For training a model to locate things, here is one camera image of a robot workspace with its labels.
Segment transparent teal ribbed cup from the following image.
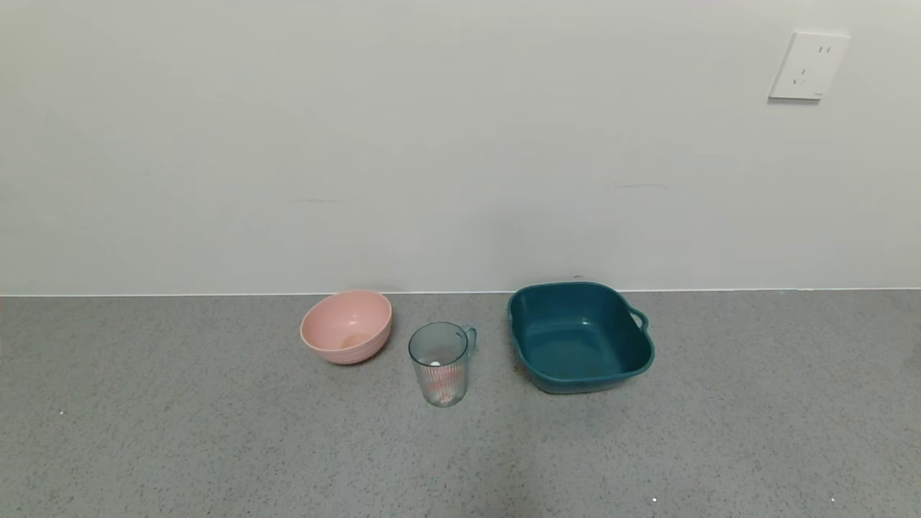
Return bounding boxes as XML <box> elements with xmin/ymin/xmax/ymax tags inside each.
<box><xmin>408</xmin><ymin>322</ymin><xmax>478</xmax><ymax>408</ymax></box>

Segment pink and white small pieces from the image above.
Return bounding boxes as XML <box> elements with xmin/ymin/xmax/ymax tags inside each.
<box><xmin>423</xmin><ymin>360</ymin><xmax>462</xmax><ymax>405</ymax></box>

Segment pink plastic bowl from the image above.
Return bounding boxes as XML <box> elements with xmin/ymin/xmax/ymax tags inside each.
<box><xmin>300</xmin><ymin>290</ymin><xmax>393</xmax><ymax>365</ymax></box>

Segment teal square plastic tray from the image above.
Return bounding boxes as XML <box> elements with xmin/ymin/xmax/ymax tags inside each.
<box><xmin>507</xmin><ymin>281</ymin><xmax>655</xmax><ymax>394</ymax></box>

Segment white wall socket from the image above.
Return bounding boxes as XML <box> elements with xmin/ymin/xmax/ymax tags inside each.
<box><xmin>768</xmin><ymin>31</ymin><xmax>851</xmax><ymax>101</ymax></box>

